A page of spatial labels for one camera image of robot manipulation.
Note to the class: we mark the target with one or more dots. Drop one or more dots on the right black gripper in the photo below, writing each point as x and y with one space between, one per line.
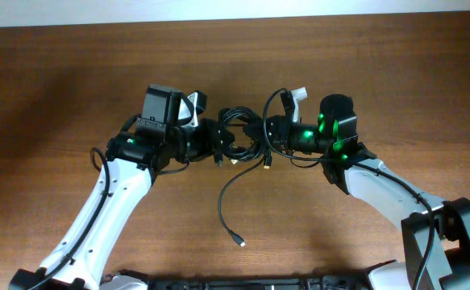
270 130

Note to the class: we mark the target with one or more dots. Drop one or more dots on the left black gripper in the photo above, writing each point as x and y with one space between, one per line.
206 140

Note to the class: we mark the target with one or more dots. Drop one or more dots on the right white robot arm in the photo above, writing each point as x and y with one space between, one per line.
434 230

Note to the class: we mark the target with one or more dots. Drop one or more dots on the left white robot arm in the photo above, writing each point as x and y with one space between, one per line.
168 128

